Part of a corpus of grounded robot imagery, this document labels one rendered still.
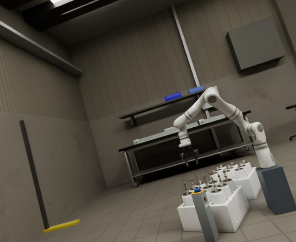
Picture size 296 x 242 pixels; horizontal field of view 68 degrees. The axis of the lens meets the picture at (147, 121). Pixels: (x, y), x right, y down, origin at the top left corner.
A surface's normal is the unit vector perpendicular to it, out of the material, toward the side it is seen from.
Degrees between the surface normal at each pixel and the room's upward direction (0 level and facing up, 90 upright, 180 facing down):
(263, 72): 90
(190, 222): 90
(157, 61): 90
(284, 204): 90
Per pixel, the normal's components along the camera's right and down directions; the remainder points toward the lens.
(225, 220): -0.60, 0.10
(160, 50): -0.16, -0.05
